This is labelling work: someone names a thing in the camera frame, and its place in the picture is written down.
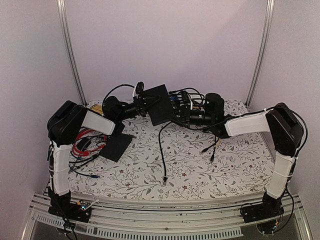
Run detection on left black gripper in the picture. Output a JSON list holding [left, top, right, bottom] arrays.
[[117, 93, 164, 122]]

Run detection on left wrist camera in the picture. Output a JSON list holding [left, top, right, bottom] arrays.
[[132, 81, 144, 98]]

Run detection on red ethernet cables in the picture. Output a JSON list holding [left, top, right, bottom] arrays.
[[71, 128, 107, 157]]

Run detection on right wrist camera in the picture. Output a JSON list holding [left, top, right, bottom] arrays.
[[181, 90, 193, 110]]

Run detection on black ethernet cable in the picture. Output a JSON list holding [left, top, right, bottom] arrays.
[[158, 87, 218, 186]]

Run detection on black TP-Link network switch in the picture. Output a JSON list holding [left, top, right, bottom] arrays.
[[144, 84, 174, 126]]

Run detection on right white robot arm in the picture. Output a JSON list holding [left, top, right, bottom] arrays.
[[169, 90, 308, 225]]

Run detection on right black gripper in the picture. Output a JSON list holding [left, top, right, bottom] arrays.
[[163, 105, 215, 128]]

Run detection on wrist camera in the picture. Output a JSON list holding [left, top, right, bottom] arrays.
[[181, 90, 193, 110], [132, 81, 144, 98]]

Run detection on right aluminium frame post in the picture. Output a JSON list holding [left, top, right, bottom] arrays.
[[245, 0, 275, 108]]

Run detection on blue ethernet cable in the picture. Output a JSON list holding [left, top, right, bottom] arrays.
[[169, 92, 182, 106]]

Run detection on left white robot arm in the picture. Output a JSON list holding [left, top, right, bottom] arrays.
[[47, 93, 159, 222]]

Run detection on left aluminium frame post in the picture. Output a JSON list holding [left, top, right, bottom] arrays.
[[56, 0, 87, 105]]

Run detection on aluminium frame post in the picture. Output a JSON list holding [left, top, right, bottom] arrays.
[[245, 0, 275, 108], [56, 0, 87, 105]]

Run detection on aluminium front rail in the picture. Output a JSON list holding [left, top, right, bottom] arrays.
[[21, 193, 313, 240]]

